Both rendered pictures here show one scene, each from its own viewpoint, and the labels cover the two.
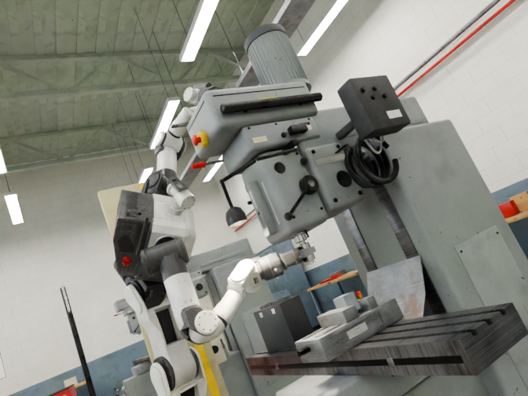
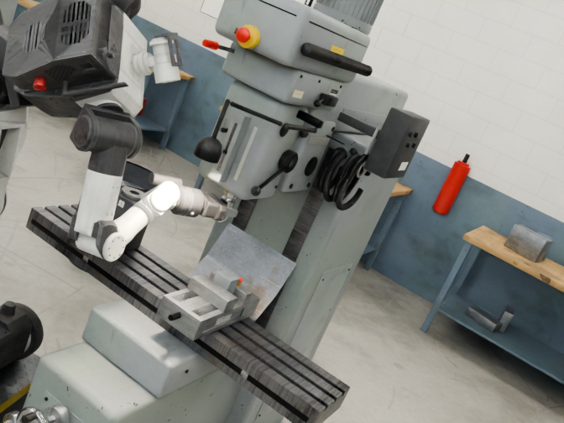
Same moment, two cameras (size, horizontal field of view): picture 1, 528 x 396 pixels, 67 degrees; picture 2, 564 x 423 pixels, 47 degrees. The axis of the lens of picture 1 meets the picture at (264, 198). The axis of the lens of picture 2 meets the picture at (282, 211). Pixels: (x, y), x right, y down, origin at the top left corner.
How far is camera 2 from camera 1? 1.14 m
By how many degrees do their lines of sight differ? 44
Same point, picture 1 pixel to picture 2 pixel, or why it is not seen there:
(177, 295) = (103, 202)
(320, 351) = (191, 328)
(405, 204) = (327, 221)
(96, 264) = not seen: outside the picture
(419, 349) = (280, 389)
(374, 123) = (388, 173)
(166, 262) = (114, 154)
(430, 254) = (305, 271)
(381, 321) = (239, 315)
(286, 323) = not seen: hidden behind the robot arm
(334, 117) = (353, 91)
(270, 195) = (253, 149)
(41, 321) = not seen: outside the picture
